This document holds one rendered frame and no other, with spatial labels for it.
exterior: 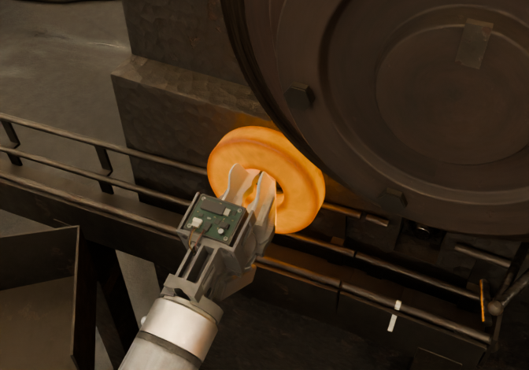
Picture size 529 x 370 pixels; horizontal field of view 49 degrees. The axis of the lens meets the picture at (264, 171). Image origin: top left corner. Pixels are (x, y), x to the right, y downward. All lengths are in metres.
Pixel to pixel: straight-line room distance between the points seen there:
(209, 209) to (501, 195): 0.30
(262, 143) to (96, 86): 1.72
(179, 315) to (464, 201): 0.30
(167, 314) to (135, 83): 0.37
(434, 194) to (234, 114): 0.36
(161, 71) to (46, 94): 1.54
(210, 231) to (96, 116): 1.62
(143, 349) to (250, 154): 0.26
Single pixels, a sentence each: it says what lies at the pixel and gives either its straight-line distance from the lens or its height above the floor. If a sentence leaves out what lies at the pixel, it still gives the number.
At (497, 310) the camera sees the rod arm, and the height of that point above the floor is 0.90.
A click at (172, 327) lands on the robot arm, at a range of 0.61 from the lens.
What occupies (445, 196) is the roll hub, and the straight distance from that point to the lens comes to 0.50.
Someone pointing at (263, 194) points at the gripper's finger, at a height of 0.86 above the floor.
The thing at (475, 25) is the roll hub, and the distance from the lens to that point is 0.39.
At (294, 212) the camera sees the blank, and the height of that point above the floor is 0.80.
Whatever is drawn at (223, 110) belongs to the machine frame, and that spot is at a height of 0.87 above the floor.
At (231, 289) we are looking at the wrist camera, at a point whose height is 0.79.
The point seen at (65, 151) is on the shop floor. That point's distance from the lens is 2.10.
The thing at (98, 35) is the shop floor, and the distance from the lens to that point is 2.67.
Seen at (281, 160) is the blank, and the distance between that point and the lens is 0.69.
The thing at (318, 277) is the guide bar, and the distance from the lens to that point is 0.79.
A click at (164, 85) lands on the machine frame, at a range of 0.83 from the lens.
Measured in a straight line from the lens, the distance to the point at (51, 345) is 0.91.
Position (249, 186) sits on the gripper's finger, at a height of 0.84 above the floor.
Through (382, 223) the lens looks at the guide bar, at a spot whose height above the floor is 0.76.
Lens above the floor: 1.36
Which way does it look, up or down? 45 degrees down
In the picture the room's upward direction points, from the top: straight up
